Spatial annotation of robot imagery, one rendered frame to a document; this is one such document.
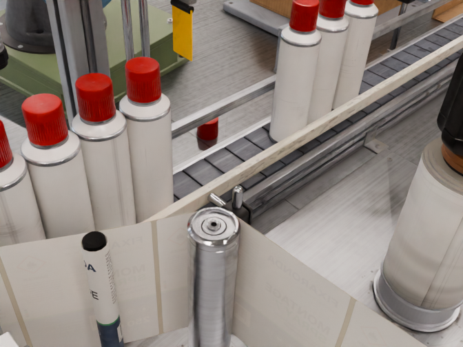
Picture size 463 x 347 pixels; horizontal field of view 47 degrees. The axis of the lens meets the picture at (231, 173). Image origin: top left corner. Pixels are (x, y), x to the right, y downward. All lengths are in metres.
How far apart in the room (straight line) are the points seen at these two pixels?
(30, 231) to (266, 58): 0.69
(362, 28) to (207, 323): 0.49
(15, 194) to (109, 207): 0.12
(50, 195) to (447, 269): 0.36
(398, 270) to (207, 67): 0.62
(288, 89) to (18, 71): 0.48
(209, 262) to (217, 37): 0.82
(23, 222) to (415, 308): 0.38
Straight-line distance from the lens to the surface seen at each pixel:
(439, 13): 1.39
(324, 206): 0.67
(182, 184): 0.68
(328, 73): 0.75
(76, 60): 0.64
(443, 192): 0.46
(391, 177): 0.74
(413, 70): 0.94
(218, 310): 0.42
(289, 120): 0.73
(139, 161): 0.56
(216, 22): 1.21
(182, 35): 0.56
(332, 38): 0.72
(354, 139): 0.83
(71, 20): 0.62
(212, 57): 1.07
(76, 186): 0.51
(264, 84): 0.73
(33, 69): 0.92
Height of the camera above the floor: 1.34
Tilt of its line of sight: 41 degrees down
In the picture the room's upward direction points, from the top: 4 degrees clockwise
